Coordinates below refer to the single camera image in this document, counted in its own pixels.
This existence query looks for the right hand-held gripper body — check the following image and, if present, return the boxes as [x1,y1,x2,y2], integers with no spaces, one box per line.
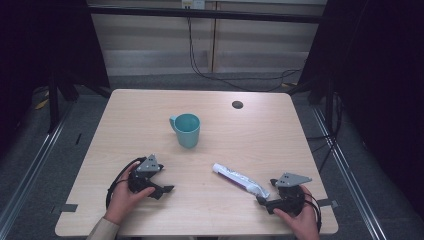
[269,172,313,217]

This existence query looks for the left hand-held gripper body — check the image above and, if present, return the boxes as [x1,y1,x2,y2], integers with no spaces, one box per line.
[128,153,165,195]

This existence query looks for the white purple toothpaste tube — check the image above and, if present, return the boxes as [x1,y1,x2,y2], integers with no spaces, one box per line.
[211,162,271,200]

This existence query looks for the teal mug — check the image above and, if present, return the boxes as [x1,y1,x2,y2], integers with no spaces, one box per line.
[168,113,202,150]

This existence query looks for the person's right hand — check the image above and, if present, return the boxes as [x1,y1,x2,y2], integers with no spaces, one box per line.
[273,185,321,240]

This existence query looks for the person's left hand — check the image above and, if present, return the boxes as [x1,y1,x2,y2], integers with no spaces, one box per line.
[103,161,157,226]

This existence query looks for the grey tape strip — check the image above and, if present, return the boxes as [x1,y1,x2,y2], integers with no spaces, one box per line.
[316,198,339,209]
[60,203,79,214]

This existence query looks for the black metal stand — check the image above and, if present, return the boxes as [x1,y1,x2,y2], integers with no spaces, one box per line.
[47,71,62,134]

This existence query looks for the yellow floor tape piece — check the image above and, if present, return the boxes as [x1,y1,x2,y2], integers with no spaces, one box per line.
[34,97,50,111]

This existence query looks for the dark curtain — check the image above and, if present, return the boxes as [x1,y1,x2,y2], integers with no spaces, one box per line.
[0,0,112,158]
[297,0,424,219]

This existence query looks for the black horizontal bar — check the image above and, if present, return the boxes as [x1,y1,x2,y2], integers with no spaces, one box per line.
[87,5,327,25]

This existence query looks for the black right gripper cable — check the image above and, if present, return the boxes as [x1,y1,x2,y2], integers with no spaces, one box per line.
[300,191,323,234]

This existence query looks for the black floor cables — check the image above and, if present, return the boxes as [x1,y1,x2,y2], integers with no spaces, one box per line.
[305,91,345,175]

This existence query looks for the aluminium floor rail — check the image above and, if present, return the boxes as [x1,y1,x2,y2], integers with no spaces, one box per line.
[0,101,74,232]
[310,105,388,240]

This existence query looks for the black wall cable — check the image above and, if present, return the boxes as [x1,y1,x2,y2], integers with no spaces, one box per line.
[186,15,303,93]

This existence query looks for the white wall socket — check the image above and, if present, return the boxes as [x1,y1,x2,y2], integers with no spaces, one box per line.
[181,0,206,10]

